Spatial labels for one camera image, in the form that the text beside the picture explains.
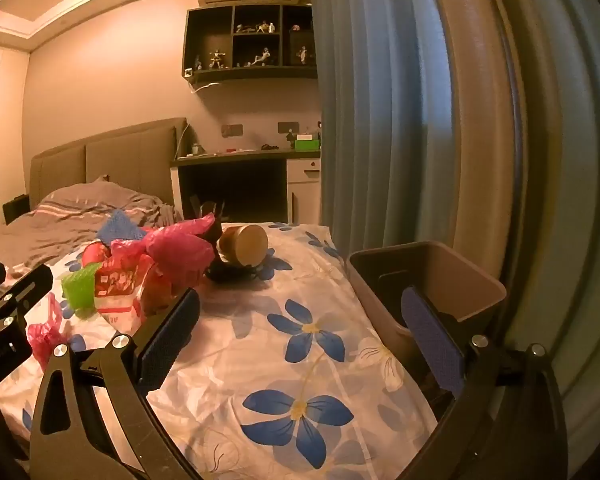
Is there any red white snack packet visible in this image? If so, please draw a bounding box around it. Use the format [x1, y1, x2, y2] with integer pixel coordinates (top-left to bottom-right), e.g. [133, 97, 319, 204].
[94, 260, 156, 333]

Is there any small pink plastic bag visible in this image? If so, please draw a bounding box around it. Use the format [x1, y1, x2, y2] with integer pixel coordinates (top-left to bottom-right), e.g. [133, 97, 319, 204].
[26, 292, 73, 366]

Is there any round cardboard tube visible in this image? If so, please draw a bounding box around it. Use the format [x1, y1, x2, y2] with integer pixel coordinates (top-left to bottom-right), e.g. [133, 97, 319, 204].
[216, 224, 269, 267]

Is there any grey striped duvet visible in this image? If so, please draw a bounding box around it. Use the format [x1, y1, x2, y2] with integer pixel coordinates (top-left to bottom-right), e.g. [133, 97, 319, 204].
[0, 175, 181, 281]

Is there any dark wooden desk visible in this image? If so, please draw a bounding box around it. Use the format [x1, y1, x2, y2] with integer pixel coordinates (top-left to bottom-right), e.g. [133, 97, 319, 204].
[169, 149, 323, 226]

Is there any dark green cloth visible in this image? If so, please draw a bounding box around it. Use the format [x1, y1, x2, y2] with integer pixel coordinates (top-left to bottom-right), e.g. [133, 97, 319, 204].
[190, 200, 281, 283]

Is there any floral blue white blanket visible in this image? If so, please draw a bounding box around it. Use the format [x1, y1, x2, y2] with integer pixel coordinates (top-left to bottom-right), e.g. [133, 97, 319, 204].
[0, 220, 441, 480]

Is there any dark wall shelf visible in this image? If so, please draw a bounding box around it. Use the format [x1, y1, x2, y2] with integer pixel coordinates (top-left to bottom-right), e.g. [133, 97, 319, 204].
[181, 4, 318, 81]

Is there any blue cloth piece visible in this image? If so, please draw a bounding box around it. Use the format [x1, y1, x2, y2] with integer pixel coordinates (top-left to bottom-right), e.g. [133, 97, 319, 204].
[97, 209, 146, 241]

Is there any brown plastic bin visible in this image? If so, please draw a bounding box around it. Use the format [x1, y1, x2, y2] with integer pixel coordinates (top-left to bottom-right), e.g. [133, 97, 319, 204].
[347, 241, 507, 401]

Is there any grey sheer curtain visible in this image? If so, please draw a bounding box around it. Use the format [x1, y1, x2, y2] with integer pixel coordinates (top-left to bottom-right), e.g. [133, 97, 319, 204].
[480, 0, 600, 426]

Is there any dark bedside table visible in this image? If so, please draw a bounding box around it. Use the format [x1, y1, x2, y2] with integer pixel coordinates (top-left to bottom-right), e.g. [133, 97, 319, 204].
[2, 195, 31, 226]

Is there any green wrapper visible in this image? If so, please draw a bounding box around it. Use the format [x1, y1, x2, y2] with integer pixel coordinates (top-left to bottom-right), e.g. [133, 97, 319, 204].
[61, 265, 103, 318]

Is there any beige wardrobe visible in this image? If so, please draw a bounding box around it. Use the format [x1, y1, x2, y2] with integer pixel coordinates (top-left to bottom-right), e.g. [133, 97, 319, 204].
[0, 42, 31, 241]

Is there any padded bed headboard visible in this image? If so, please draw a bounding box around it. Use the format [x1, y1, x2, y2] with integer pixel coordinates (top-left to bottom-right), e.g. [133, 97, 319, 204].
[30, 117, 188, 211]

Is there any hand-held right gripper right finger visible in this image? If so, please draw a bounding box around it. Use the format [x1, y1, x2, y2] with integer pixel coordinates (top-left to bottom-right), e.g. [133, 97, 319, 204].
[400, 286, 568, 480]

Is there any group of small figurines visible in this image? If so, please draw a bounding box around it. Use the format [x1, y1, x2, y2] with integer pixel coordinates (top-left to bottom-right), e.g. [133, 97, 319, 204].
[194, 19, 313, 70]

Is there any blue curtain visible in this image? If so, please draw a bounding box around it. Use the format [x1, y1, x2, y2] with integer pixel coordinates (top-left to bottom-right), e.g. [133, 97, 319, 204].
[310, 0, 513, 286]

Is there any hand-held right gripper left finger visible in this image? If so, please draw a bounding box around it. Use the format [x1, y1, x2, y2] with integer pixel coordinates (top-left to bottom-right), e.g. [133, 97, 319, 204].
[28, 287, 203, 480]

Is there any white desk drawer cabinet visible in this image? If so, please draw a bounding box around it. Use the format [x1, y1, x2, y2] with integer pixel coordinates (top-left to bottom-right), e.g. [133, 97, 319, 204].
[286, 158, 323, 226]

